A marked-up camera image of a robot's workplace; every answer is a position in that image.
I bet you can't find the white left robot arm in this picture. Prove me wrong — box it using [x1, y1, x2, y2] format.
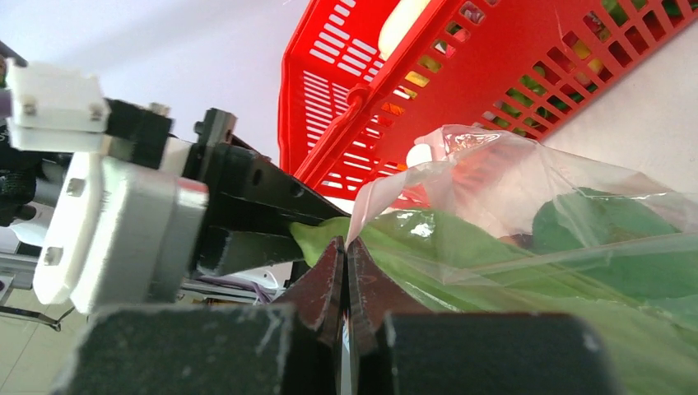
[1, 100, 348, 277]

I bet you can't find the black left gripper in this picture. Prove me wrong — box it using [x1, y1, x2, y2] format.
[184, 108, 348, 276]

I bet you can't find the green romaine leaf bunch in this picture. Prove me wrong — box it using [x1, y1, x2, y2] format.
[291, 209, 697, 394]

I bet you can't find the clear pink-dotted zip bag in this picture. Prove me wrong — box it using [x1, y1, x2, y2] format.
[347, 124, 697, 321]

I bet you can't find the pale green napa cabbage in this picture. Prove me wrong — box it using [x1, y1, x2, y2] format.
[378, 0, 430, 61]

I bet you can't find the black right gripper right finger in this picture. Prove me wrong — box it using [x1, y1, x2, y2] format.
[347, 238, 430, 355]

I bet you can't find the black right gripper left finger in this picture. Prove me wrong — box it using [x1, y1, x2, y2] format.
[273, 236, 346, 349]

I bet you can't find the red plastic basket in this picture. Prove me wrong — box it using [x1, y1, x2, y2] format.
[277, 1, 697, 200]

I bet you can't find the green white bok choy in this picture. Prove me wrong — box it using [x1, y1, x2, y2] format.
[531, 187, 680, 254]

